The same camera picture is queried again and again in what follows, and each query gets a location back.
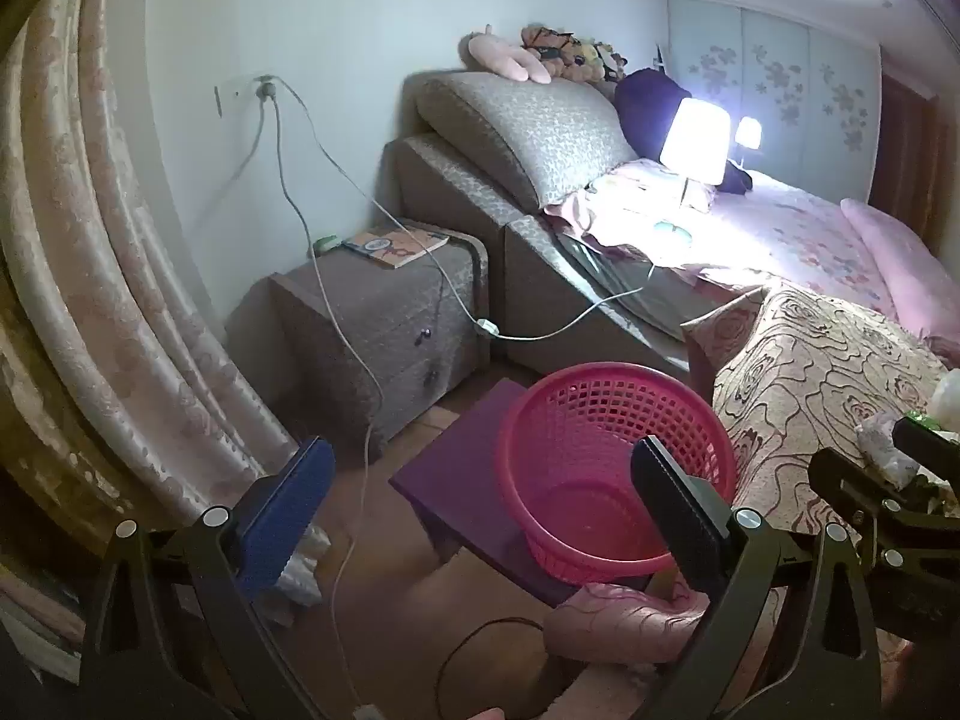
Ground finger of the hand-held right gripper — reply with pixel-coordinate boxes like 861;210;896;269
892;416;960;477
808;448;960;616

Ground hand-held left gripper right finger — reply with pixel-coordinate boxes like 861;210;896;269
630;435;886;720

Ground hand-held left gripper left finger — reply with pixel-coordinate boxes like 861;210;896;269
79;435;338;720

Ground gray packet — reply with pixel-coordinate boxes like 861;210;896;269
855;412;923;488

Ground pink plastic basket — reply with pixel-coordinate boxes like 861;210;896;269
499;362;740;586

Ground white crumpled plastic wrapper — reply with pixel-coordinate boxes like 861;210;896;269
930;367;960;421

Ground white plastic bag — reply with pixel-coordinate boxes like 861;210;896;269
259;521;331;623

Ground rose patterned blanket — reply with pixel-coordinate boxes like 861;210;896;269
544;285;960;665

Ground purple stool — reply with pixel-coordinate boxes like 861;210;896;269
388;379;653;608

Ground pink folded quilt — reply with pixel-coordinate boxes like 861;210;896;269
840;197;960;338

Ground gray upholstered nightstand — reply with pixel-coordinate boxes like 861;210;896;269
225;221;492;458

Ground gray striped mattress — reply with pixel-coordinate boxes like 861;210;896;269
553;229;725;342

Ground pink floral bedsheet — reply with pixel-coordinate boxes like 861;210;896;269
675;165;901;316

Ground orange cover book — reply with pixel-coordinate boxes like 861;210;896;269
341;227;451;271

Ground beige patterned curtain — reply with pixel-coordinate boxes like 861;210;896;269
0;0;301;563

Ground brown wooden door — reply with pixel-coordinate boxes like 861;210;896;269
870;52;942;211

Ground pink floral pillow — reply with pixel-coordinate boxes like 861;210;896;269
544;161;713;252

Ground white table lamp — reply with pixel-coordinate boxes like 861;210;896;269
652;97;732;237

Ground flower print sliding wardrobe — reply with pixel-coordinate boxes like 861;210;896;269
666;0;882;203

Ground dark purple plush toy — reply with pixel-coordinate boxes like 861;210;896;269
615;67;755;194

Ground gray headboard cushion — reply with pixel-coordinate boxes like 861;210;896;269
409;71;642;215

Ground brown plush toys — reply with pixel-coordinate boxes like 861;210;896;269
521;24;627;83

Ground pink neck pillow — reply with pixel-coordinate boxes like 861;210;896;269
469;24;552;83

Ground black floor cable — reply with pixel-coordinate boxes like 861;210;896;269
435;615;552;720

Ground white lamp cable with switch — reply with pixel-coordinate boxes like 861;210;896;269
270;75;661;346

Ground gray upholstered bed frame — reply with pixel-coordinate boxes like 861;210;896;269
382;131;691;376

